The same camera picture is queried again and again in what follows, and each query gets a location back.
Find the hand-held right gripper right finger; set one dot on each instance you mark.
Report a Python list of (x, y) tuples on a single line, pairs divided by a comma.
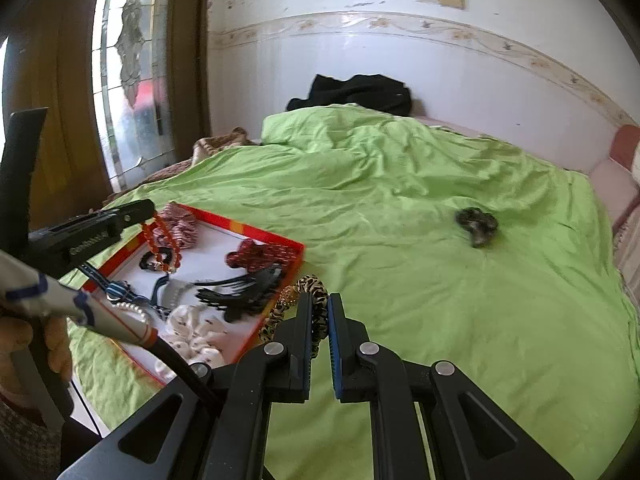
[(334, 350)]

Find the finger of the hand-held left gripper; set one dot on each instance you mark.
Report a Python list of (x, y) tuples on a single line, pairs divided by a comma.
[(132, 212)]

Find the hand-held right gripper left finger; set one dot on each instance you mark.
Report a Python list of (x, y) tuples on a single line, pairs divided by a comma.
[(302, 360)]

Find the leopard print scrunchie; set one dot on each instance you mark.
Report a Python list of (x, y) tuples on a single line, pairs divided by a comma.
[(320, 310)]

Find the red tray with white inside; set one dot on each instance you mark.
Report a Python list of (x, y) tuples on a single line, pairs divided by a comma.
[(215, 260)]

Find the white patterned scrunchie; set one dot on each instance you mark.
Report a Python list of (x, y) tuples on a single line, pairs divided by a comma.
[(195, 330)]

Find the person's left forearm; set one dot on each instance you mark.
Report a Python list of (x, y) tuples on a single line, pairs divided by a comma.
[(25, 440)]

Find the person's left hand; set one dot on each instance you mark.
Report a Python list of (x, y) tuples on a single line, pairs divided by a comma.
[(57, 347)]

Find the red plaid scrunchie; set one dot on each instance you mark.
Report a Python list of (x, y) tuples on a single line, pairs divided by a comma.
[(182, 225)]

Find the black hair claw clip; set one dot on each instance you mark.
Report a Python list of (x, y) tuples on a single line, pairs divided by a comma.
[(245, 295)]

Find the grey hair clip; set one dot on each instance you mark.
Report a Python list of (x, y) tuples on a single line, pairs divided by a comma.
[(172, 292)]

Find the green blanket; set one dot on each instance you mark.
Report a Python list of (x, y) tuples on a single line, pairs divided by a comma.
[(400, 285)]

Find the brown patterned blanket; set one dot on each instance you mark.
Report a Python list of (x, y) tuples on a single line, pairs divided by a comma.
[(220, 142)]

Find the stained glass window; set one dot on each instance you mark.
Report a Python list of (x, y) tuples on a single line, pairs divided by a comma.
[(130, 85)]

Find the black clothing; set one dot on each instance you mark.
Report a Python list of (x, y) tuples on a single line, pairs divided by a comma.
[(357, 92)]

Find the brown wooden door frame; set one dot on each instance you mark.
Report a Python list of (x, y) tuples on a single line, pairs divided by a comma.
[(65, 85)]

